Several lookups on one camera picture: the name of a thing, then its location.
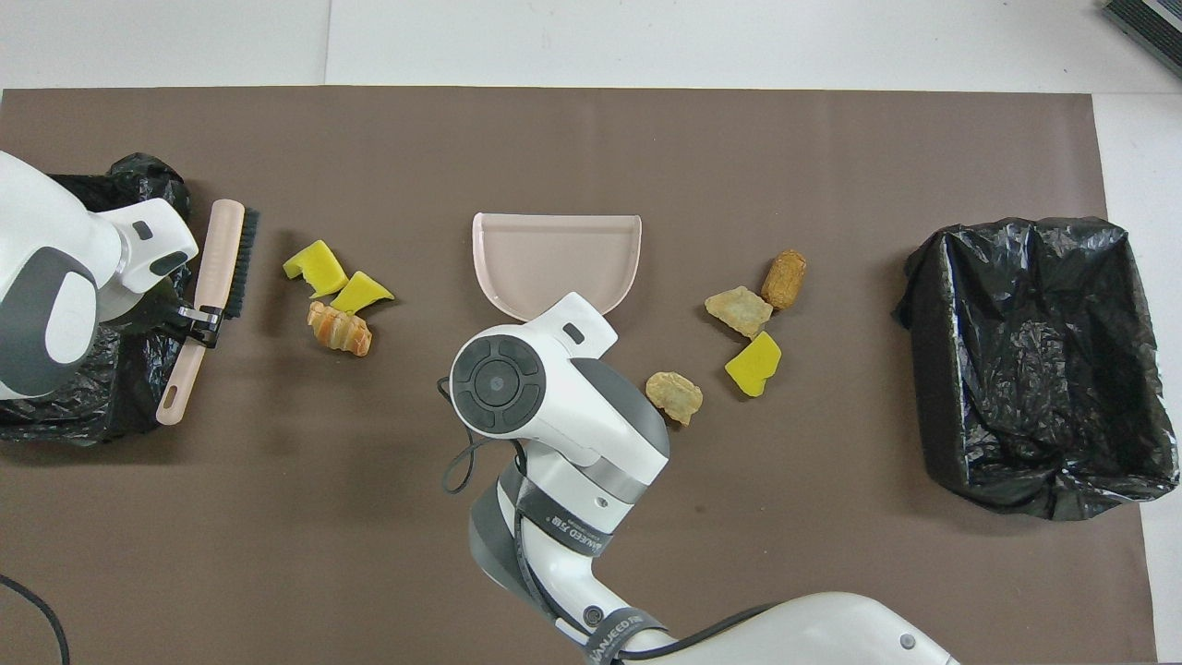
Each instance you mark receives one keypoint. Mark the beige hand brush black bristles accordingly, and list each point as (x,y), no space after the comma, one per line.
(222,249)

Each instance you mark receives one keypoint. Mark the notched yellow sponge piece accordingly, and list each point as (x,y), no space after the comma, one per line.
(319,263)

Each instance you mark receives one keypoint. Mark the orange striped bread piece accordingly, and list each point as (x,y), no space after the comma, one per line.
(340,330)

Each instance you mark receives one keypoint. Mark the wedge yellow sponge piece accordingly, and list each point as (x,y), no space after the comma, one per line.
(358,294)

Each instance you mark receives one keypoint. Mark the beige plastic dustpan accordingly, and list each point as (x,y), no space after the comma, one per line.
(554,259)

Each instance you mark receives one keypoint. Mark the pale beige bread piece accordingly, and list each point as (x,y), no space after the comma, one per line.
(676,392)

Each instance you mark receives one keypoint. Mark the pale green crusty piece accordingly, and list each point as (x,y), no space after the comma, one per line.
(739,311)

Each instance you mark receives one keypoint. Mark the blocky yellow sponge piece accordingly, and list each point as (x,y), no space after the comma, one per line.
(753,365)

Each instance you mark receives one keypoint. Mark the brown fried nugget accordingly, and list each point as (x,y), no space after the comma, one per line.
(784,279)

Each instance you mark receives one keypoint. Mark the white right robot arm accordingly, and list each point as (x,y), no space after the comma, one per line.
(554,416)

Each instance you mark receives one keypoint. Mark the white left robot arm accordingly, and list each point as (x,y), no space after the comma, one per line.
(55,249)

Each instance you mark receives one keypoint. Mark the black bag lined bin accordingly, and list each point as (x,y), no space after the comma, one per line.
(83,411)
(1016,369)

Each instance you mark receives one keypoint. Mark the brown table mat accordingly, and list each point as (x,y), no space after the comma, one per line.
(591,148)

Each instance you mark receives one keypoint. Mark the dark grey ribbed device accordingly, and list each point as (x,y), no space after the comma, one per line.
(1150,23)

